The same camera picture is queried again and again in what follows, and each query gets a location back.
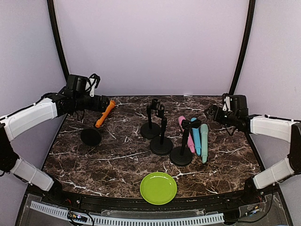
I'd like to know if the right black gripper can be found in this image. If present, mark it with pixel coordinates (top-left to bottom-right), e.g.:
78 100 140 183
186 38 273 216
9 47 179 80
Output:
205 105 238 127

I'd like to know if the orange toy microphone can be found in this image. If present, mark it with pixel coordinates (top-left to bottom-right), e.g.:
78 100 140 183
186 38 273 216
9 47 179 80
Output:
95 100 116 128

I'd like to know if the teal toy microphone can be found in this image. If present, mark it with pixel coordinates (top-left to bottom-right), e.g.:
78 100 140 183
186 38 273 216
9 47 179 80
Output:
200 124 209 164

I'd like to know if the blue toy microphone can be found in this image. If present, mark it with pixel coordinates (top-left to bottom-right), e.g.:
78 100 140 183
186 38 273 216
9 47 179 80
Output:
192 126 201 156

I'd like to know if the pink toy microphone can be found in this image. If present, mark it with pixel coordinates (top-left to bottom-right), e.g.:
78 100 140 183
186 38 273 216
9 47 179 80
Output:
178 116 196 153

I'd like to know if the black stand of orange microphone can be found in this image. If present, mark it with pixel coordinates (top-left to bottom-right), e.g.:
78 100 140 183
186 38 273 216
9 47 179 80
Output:
80 128 102 147

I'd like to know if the black stand of blue microphone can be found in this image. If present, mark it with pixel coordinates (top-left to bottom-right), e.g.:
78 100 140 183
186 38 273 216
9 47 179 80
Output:
170 119 201 167

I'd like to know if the black stand of teal microphone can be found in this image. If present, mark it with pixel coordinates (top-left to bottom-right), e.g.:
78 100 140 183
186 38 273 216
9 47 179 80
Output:
140 98 161 139

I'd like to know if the black stand of pink microphone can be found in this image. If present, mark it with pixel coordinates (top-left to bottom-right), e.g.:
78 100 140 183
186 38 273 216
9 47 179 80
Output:
150 105 173 156

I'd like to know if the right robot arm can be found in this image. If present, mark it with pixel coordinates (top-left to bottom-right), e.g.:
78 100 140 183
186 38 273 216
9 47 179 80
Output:
205 93 301 204

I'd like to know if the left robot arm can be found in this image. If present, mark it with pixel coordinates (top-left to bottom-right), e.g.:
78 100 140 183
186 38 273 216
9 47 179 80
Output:
0 74 110 205

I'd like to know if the green plate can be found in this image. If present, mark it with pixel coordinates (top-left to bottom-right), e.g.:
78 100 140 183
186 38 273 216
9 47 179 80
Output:
140 172 177 205

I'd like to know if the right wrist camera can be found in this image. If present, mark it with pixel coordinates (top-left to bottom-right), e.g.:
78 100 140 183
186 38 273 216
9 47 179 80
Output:
222 93 231 112

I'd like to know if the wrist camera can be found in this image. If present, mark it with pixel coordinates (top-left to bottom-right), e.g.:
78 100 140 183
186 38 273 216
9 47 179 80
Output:
222 93 231 112
85 73 101 97

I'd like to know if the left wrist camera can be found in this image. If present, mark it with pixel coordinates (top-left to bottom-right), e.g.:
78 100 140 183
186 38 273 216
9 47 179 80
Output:
85 73 101 97

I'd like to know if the left black frame post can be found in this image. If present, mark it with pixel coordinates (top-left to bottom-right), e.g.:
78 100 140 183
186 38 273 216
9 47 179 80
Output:
47 0 69 81

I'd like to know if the black frame post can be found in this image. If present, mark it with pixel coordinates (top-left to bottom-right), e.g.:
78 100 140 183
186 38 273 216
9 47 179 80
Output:
229 0 256 95
47 0 69 81

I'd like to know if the black front rail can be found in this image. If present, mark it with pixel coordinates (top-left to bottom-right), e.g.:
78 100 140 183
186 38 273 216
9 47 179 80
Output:
39 191 260 213

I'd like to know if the white slotted cable duct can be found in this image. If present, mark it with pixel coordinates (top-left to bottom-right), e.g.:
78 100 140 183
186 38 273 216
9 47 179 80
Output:
29 201 224 226

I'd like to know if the right black frame post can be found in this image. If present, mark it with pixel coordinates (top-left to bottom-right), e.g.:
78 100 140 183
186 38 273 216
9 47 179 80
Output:
229 0 256 95

